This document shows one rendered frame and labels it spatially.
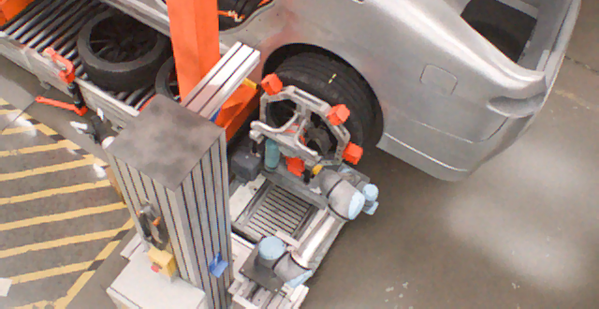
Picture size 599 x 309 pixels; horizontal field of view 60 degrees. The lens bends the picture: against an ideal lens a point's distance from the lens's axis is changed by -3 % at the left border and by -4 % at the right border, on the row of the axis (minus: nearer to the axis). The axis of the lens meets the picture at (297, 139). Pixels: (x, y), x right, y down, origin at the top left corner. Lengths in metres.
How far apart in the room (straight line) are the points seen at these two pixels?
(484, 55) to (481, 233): 1.78
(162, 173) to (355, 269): 2.28
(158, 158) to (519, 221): 3.08
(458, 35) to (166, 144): 1.45
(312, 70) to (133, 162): 1.54
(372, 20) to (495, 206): 2.04
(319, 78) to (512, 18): 1.68
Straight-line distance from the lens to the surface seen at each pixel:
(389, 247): 3.72
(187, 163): 1.53
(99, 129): 2.59
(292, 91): 2.85
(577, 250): 4.26
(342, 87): 2.87
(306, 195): 3.60
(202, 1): 2.35
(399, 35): 2.53
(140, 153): 1.57
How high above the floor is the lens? 3.33
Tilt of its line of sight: 56 degrees down
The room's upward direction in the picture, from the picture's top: 8 degrees clockwise
